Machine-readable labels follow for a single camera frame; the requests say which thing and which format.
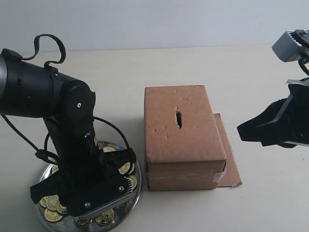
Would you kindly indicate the gold coin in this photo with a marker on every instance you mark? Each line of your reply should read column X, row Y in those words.
column 52, row 216
column 105, row 218

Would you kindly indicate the gold coin bottom right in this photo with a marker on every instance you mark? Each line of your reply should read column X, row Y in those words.
column 105, row 218

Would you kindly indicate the gold coin far right edge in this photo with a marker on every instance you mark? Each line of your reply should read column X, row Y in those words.
column 127, row 168

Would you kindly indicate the gold coin bottom left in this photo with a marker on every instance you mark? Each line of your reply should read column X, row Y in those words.
column 52, row 216

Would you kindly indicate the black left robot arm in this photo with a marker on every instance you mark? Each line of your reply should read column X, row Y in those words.
column 64, row 103

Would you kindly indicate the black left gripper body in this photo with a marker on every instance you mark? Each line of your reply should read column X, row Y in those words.
column 98, row 183

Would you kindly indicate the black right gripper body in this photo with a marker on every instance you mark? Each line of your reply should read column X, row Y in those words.
column 292, row 120

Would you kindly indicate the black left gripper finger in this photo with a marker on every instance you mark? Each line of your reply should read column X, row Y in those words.
column 108, row 207
column 55, row 184

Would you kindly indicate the round steel plate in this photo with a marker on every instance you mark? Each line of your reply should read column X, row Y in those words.
column 67, row 224

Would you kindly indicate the brown cardboard slotted box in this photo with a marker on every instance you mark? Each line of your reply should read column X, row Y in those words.
column 183, row 147

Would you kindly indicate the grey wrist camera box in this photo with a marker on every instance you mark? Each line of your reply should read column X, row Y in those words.
column 292, row 45

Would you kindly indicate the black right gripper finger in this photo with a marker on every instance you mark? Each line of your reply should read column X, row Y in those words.
column 271, row 127

